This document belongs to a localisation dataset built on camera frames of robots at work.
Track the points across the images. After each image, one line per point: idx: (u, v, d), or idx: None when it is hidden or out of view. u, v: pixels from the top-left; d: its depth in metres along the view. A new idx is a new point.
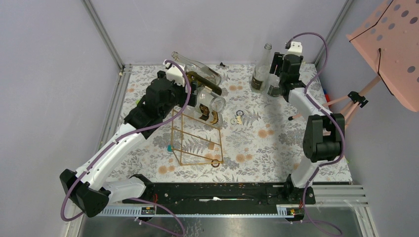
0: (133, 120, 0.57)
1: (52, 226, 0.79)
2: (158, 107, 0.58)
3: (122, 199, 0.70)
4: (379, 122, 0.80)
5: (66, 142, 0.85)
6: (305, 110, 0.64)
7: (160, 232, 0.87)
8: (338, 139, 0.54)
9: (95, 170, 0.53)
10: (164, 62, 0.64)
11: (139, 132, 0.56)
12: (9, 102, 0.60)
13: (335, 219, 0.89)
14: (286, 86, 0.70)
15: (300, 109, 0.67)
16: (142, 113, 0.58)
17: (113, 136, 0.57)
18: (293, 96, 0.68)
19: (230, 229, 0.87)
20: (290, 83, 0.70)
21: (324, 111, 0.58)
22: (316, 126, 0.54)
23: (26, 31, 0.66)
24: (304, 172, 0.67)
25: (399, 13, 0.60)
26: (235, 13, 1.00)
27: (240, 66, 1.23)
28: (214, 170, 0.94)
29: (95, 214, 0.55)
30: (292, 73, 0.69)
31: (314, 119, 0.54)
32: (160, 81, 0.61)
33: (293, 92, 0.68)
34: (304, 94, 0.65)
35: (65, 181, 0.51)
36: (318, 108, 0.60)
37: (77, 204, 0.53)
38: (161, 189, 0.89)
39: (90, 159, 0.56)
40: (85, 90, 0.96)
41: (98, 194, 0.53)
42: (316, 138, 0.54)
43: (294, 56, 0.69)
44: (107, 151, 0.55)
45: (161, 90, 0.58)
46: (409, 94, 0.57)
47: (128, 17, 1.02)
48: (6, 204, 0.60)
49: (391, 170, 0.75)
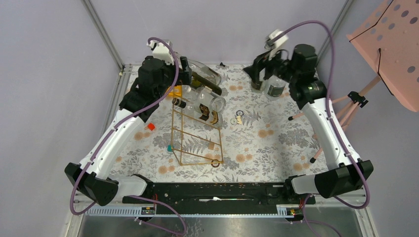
0: (128, 104, 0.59)
1: (53, 226, 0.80)
2: (153, 88, 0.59)
3: (126, 194, 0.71)
4: (380, 122, 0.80)
5: (67, 142, 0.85)
6: (325, 138, 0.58)
7: (160, 232, 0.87)
8: (358, 185, 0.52)
9: (100, 160, 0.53)
10: (148, 43, 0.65)
11: (136, 115, 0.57)
12: (9, 102, 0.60)
13: (335, 219, 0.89)
14: (302, 90, 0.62)
15: (318, 131, 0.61)
16: (136, 96, 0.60)
17: (111, 123, 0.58)
18: (313, 114, 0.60)
19: (231, 229, 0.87)
20: (304, 83, 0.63)
21: (350, 156, 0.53)
22: (342, 179, 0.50)
23: (26, 31, 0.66)
24: (308, 189, 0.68)
25: (399, 13, 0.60)
26: (235, 13, 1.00)
27: (240, 66, 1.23)
28: (214, 170, 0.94)
29: (106, 202, 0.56)
30: (306, 70, 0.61)
31: (341, 173, 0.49)
32: (151, 60, 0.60)
33: (312, 107, 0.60)
34: (326, 117, 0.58)
35: (70, 175, 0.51)
36: (345, 152, 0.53)
37: (87, 194, 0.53)
38: (161, 189, 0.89)
39: (92, 150, 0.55)
40: (85, 90, 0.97)
41: (106, 182, 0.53)
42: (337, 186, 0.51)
43: (307, 50, 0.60)
44: (108, 139, 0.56)
45: (154, 69, 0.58)
46: (409, 95, 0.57)
47: (128, 17, 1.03)
48: (6, 204, 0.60)
49: (392, 170, 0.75)
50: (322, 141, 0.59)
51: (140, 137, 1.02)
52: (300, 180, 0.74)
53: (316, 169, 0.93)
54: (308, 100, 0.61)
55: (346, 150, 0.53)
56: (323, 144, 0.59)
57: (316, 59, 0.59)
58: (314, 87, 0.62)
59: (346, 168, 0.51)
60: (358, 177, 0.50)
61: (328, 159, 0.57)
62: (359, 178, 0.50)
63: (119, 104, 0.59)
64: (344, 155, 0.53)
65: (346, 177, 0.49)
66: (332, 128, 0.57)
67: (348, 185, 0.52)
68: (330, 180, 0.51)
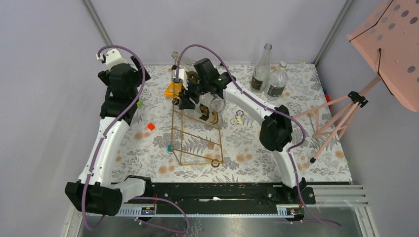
0: (109, 111, 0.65)
1: (53, 226, 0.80)
2: (128, 91, 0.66)
3: (130, 198, 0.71)
4: (379, 123, 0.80)
5: (66, 142, 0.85)
6: (248, 107, 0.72)
7: (161, 232, 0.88)
8: (288, 126, 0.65)
9: (98, 169, 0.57)
10: (97, 57, 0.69)
11: (120, 118, 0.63)
12: (9, 100, 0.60)
13: (335, 218, 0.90)
14: (215, 83, 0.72)
15: (241, 105, 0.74)
16: (113, 102, 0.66)
17: (98, 133, 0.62)
18: (230, 95, 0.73)
19: (231, 229, 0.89)
20: (216, 80, 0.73)
21: (270, 108, 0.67)
22: (272, 127, 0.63)
23: (26, 29, 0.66)
24: (284, 165, 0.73)
25: (399, 13, 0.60)
26: (235, 13, 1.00)
27: (240, 66, 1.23)
28: (214, 170, 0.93)
29: (115, 212, 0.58)
30: (210, 73, 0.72)
31: (269, 123, 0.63)
32: (117, 66, 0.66)
33: (227, 91, 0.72)
34: (239, 92, 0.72)
35: (73, 192, 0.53)
36: (264, 107, 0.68)
37: (96, 209, 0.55)
38: (161, 189, 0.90)
39: (88, 163, 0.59)
40: (84, 90, 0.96)
41: (111, 190, 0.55)
42: (273, 135, 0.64)
43: (202, 60, 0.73)
44: (102, 147, 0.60)
45: (124, 73, 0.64)
46: (409, 94, 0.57)
47: (128, 17, 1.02)
48: (7, 203, 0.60)
49: (392, 170, 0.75)
50: (248, 110, 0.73)
51: (140, 137, 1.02)
52: (281, 172, 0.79)
53: (316, 169, 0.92)
54: (223, 88, 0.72)
55: (264, 106, 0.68)
56: (250, 112, 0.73)
57: (209, 60, 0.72)
58: (222, 77, 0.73)
59: (270, 118, 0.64)
60: (284, 119, 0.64)
61: (259, 120, 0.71)
62: (284, 119, 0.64)
63: (101, 114, 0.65)
64: (264, 110, 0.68)
65: (272, 123, 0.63)
66: (247, 97, 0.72)
67: (281, 132, 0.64)
68: (269, 134, 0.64)
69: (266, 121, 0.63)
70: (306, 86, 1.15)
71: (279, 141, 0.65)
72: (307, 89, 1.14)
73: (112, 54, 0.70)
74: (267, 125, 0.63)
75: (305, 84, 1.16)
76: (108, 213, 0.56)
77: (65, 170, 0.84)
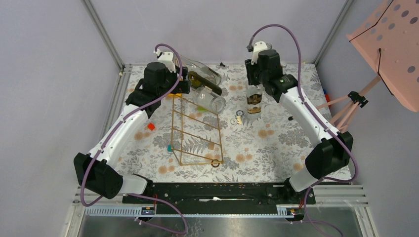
0: (134, 101, 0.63)
1: (53, 226, 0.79)
2: (156, 87, 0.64)
3: (130, 191, 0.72)
4: (379, 123, 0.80)
5: (67, 142, 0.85)
6: (304, 121, 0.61)
7: (161, 232, 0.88)
8: (344, 157, 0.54)
9: (109, 148, 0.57)
10: (155, 51, 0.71)
11: (143, 108, 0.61)
12: (9, 101, 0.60)
13: (334, 219, 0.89)
14: (274, 84, 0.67)
15: (297, 116, 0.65)
16: (140, 94, 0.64)
17: (118, 116, 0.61)
18: (287, 100, 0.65)
19: (231, 229, 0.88)
20: (276, 80, 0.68)
21: (330, 132, 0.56)
22: (328, 152, 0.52)
23: (26, 30, 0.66)
24: (307, 182, 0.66)
25: (399, 13, 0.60)
26: (235, 13, 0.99)
27: (240, 66, 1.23)
28: (214, 170, 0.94)
29: (112, 196, 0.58)
30: (272, 68, 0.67)
31: (325, 147, 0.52)
32: (156, 62, 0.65)
33: (286, 96, 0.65)
34: (301, 101, 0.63)
35: (81, 164, 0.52)
36: (324, 128, 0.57)
37: (94, 188, 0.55)
38: (161, 189, 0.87)
39: (101, 140, 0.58)
40: (85, 90, 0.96)
41: (112, 174, 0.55)
42: (326, 163, 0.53)
43: (271, 52, 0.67)
44: (119, 130, 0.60)
45: (158, 69, 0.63)
46: (410, 94, 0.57)
47: (127, 18, 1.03)
48: (6, 204, 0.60)
49: (393, 171, 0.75)
50: (302, 123, 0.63)
51: (140, 137, 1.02)
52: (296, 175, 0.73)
53: None
54: (282, 91, 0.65)
55: (325, 126, 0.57)
56: (304, 126, 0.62)
57: (278, 56, 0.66)
58: (284, 80, 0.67)
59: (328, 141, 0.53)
60: (343, 149, 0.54)
61: (312, 141, 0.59)
62: (343, 149, 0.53)
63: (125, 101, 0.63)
64: (323, 132, 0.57)
65: (329, 149, 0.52)
66: (307, 109, 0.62)
67: (335, 159, 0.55)
68: (319, 158, 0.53)
69: (322, 143, 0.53)
70: (306, 86, 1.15)
71: (328, 170, 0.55)
72: (308, 89, 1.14)
73: (167, 55, 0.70)
74: (322, 148, 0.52)
75: (305, 84, 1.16)
76: (104, 195, 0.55)
77: (65, 170, 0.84)
